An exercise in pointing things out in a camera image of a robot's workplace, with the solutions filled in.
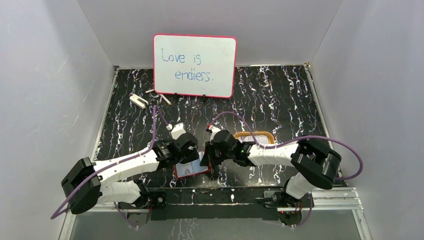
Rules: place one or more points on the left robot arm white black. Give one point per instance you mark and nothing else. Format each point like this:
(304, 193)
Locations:
(89, 183)

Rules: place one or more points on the white board eraser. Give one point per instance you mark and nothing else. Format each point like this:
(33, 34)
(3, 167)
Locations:
(138, 101)

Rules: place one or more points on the white marker pen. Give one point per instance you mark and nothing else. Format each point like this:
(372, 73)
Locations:
(165, 99)

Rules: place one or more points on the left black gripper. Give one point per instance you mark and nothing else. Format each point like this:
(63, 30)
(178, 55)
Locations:
(192, 154)

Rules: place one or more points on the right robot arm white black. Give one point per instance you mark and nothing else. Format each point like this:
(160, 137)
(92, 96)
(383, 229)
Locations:
(316, 163)

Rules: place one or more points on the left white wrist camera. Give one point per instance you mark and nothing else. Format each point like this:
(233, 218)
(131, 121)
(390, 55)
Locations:
(176, 130)

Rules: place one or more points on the red leather card holder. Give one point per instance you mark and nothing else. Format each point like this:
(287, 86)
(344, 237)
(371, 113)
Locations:
(207, 169)

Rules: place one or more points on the tan oval card tray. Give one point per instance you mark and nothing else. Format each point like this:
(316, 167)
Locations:
(262, 137)

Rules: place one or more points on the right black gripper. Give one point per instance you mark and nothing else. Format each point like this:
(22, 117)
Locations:
(209, 147)

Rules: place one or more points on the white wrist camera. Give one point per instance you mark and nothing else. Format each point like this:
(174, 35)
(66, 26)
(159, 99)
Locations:
(211, 129)
(176, 130)

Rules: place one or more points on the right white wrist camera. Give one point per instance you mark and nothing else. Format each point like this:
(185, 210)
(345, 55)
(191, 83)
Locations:
(211, 129)

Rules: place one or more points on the white board with red frame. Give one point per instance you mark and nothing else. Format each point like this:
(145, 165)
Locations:
(194, 65)

